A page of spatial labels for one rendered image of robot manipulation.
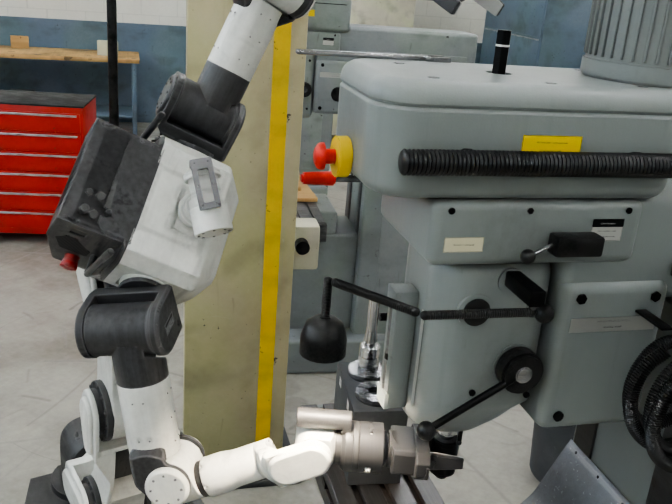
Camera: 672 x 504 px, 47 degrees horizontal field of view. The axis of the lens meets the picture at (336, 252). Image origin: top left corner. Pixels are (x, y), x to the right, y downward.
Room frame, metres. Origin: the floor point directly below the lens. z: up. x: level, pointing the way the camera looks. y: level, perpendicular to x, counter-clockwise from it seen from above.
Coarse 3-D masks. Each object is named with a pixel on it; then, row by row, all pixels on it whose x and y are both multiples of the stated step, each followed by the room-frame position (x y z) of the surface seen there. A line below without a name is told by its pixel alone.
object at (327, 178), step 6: (306, 174) 1.19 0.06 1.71; (312, 174) 1.20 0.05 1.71; (318, 174) 1.20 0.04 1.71; (324, 174) 1.20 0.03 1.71; (330, 174) 1.20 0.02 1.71; (300, 180) 1.20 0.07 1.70; (306, 180) 1.19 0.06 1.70; (312, 180) 1.19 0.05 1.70; (318, 180) 1.19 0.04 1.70; (324, 180) 1.20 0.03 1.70; (330, 180) 1.20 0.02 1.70; (336, 180) 1.21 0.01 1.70; (342, 180) 1.21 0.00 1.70; (348, 180) 1.21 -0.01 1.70; (354, 180) 1.22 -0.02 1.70
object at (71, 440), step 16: (64, 432) 1.88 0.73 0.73; (80, 432) 1.84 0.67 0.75; (64, 448) 1.82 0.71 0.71; (80, 448) 1.78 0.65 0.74; (64, 464) 1.81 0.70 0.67; (32, 480) 1.86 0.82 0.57; (48, 480) 1.86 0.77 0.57; (32, 496) 1.79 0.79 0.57; (48, 496) 1.79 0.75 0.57; (64, 496) 1.78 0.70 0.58
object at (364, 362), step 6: (360, 354) 1.58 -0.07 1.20; (366, 354) 1.57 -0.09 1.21; (372, 354) 1.57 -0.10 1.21; (378, 354) 1.58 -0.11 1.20; (360, 360) 1.57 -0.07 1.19; (366, 360) 1.57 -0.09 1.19; (372, 360) 1.57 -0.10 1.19; (378, 360) 1.58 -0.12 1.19; (360, 366) 1.57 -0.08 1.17; (366, 366) 1.57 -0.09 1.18; (372, 366) 1.57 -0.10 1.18; (366, 372) 1.57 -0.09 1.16; (372, 372) 1.57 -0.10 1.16
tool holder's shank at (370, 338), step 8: (376, 304) 1.58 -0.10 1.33; (368, 312) 1.58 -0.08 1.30; (376, 312) 1.58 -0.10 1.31; (368, 320) 1.58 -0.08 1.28; (376, 320) 1.58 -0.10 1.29; (368, 328) 1.58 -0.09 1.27; (376, 328) 1.58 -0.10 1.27; (368, 336) 1.58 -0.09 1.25; (376, 336) 1.58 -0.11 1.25; (368, 344) 1.58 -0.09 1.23
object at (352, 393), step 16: (352, 368) 1.58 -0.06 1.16; (336, 384) 1.62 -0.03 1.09; (352, 384) 1.53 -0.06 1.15; (368, 384) 1.52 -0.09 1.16; (336, 400) 1.61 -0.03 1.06; (352, 400) 1.47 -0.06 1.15; (368, 400) 1.45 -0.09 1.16; (352, 416) 1.43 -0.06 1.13; (368, 416) 1.43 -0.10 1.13; (384, 416) 1.43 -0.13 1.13; (400, 416) 1.44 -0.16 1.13; (352, 480) 1.42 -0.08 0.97; (368, 480) 1.43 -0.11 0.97; (384, 480) 1.44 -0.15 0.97
